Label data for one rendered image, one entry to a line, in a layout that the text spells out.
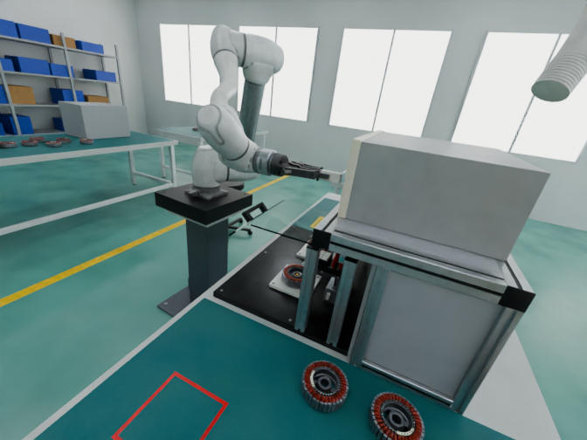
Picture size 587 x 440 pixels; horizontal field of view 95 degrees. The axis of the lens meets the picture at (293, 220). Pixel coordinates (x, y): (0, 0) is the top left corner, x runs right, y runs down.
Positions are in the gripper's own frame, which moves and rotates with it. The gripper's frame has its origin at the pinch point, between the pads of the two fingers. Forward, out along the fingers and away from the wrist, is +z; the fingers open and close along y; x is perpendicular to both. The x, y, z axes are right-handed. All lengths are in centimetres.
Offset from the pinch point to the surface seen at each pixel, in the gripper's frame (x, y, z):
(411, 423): -40, 36, 37
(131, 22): 142, -455, -666
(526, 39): 135, -468, 124
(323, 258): -26.1, 5.8, 4.0
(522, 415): -43, 18, 63
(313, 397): -40, 41, 16
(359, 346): -36.5, 24.7, 22.2
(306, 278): -22.8, 23.6, 4.5
